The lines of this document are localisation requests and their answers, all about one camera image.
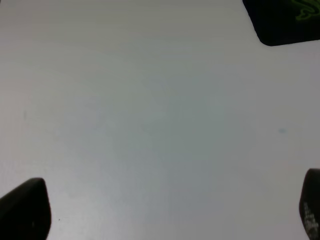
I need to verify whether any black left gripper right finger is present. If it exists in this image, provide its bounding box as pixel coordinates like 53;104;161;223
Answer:
299;168;320;240

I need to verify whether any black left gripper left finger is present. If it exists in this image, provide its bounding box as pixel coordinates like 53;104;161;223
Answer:
0;177;52;240

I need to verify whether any black green Razer mouse pad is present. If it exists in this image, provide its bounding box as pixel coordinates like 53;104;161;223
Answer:
243;0;320;47

